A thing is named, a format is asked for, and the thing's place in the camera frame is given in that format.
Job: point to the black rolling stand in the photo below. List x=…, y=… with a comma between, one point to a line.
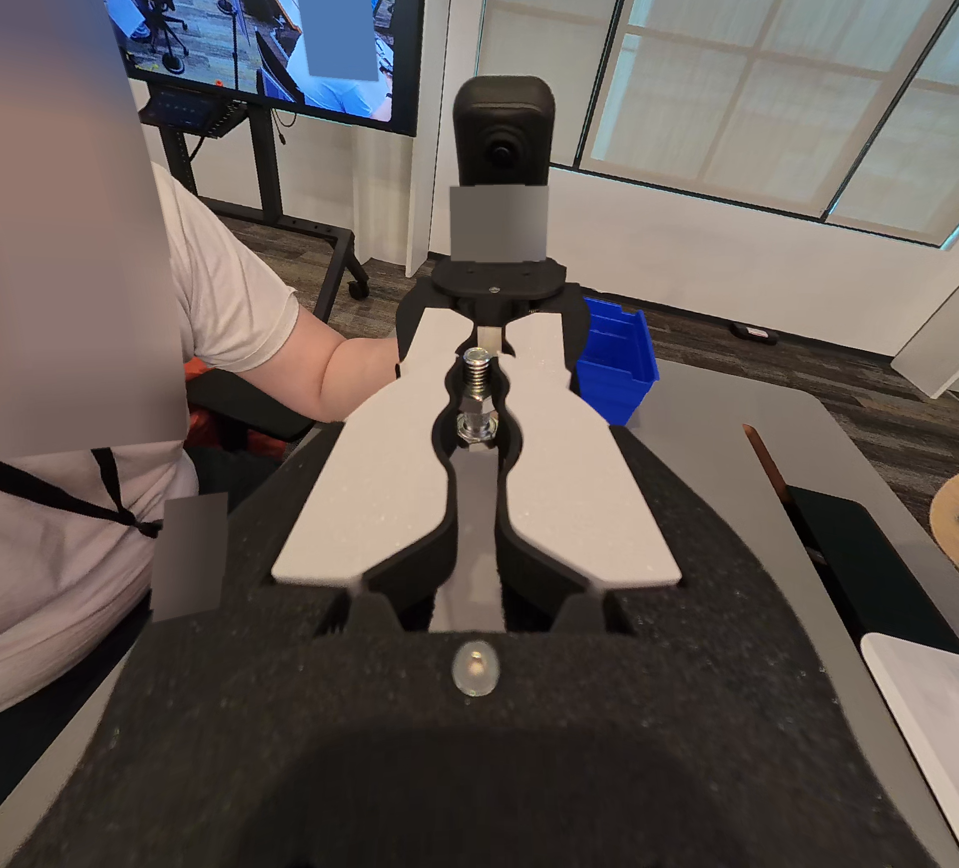
x=266, y=171

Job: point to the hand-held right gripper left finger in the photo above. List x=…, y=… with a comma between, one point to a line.
x=374, y=493

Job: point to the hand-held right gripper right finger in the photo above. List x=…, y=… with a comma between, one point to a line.
x=592, y=501

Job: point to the black floor box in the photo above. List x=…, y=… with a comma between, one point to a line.
x=755, y=333

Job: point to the steel hex bolt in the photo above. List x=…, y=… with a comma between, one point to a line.
x=478, y=370

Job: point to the black chair armrest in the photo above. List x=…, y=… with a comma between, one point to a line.
x=255, y=403

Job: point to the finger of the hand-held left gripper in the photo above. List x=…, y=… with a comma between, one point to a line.
x=434, y=336
x=539, y=343

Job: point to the orange cloth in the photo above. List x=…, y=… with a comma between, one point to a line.
x=247, y=442

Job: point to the white stand base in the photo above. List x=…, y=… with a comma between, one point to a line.
x=921, y=718

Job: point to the person's left forearm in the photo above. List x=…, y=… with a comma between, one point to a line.
x=367, y=373

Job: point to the blue plastic bin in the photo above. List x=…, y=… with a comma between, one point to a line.
x=614, y=366

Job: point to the white framed glass window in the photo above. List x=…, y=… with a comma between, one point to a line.
x=749, y=59

